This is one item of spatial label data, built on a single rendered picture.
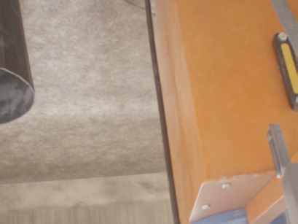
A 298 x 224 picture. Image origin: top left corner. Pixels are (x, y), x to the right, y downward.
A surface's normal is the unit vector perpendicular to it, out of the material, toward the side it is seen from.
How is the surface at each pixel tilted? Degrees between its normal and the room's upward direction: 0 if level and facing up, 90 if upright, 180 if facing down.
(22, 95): 81
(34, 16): 0
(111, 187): 90
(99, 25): 0
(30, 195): 90
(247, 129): 90
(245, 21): 90
